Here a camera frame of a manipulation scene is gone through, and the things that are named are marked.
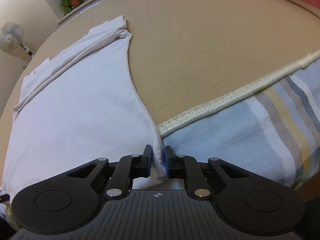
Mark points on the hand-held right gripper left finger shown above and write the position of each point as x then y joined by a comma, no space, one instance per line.
149,158

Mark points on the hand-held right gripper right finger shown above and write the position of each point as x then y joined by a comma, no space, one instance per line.
166,162

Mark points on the white t-shirt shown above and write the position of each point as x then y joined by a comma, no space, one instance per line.
82,120

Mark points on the striped pale bed sheet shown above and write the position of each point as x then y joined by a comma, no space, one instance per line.
237,135

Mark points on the white window sill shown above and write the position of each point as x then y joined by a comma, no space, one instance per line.
82,7

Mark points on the white standing fan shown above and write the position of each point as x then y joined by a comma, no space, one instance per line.
10,36

